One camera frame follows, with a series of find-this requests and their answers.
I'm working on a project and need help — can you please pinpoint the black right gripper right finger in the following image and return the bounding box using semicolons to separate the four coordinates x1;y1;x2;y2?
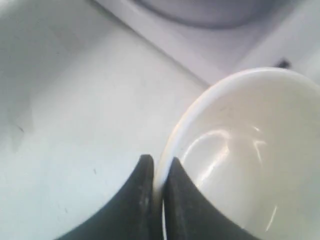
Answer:
163;157;256;240

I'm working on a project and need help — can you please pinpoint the white ceramic bowl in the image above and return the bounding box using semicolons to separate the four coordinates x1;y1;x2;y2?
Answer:
153;67;320;240

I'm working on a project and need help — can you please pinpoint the white microwave oven body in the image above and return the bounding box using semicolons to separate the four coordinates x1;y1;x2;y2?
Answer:
0;0;320;240

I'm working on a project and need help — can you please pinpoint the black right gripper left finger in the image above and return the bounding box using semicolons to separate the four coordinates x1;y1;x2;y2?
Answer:
61;154;160;240

